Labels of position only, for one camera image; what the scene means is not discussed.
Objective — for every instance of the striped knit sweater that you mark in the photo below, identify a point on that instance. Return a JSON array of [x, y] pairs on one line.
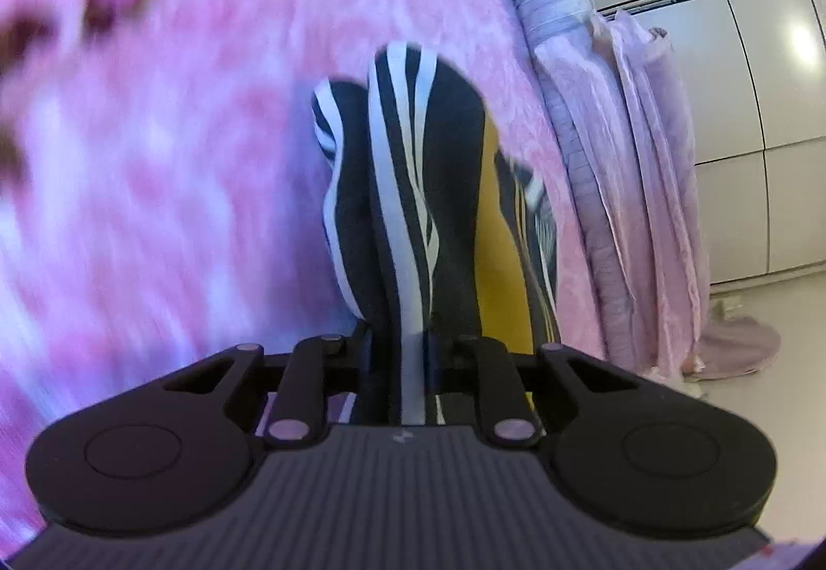
[[400, 189]]

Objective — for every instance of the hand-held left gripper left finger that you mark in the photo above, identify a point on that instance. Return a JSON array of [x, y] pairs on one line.
[[362, 350]]

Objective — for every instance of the lilac bed sheet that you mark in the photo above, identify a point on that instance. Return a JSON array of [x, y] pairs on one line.
[[593, 189]]

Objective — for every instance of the pink cloth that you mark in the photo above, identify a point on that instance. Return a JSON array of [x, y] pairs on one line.
[[742, 347]]

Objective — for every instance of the white wardrobe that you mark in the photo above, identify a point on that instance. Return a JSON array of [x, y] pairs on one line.
[[774, 92]]

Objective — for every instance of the pink floral blanket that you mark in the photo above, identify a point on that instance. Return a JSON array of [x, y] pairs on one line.
[[193, 189]]

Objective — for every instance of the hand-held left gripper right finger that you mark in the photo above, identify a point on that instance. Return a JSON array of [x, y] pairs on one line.
[[435, 360]]

